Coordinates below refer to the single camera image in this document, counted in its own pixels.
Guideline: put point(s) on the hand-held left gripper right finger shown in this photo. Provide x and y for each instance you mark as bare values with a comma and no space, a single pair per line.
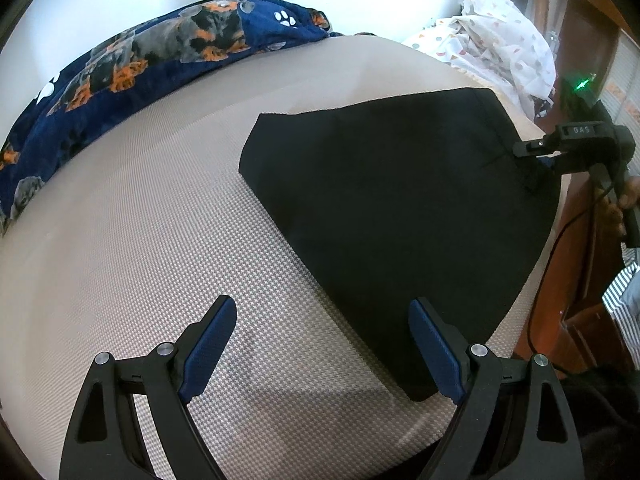
435,345

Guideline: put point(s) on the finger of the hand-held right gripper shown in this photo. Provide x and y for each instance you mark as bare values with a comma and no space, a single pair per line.
552,165
535,146

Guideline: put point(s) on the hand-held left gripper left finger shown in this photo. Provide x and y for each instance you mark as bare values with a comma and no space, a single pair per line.
210,345

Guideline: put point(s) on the black pants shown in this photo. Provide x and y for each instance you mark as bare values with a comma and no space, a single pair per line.
390,210

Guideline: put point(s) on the person's right hand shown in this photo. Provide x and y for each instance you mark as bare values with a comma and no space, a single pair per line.
631,200

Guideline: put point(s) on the brown wooden furniture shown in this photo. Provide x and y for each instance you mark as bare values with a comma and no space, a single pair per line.
590,35

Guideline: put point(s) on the white triangle print sheet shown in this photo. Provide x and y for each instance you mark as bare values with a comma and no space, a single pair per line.
500,45

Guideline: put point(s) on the beige woven bed cover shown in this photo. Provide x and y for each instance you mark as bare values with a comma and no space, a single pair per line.
150,235

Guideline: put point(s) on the striped shirt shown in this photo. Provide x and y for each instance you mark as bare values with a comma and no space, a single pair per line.
625,305

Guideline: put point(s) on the dark cloth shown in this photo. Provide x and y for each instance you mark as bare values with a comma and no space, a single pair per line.
610,420

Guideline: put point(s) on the navy dog print blanket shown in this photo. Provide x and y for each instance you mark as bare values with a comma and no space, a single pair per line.
150,60

